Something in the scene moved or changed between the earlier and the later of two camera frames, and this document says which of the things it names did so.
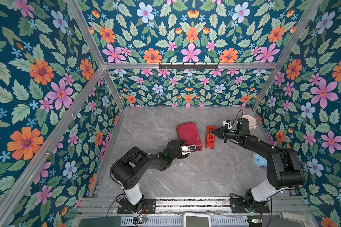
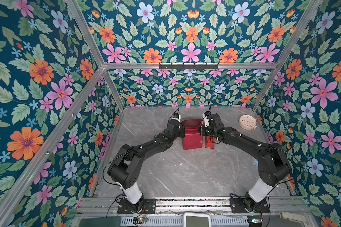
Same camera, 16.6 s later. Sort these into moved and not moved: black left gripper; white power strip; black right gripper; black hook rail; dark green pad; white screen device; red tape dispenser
Moved: black right gripper; black left gripper
Not moved: red tape dispenser; white power strip; dark green pad; black hook rail; white screen device
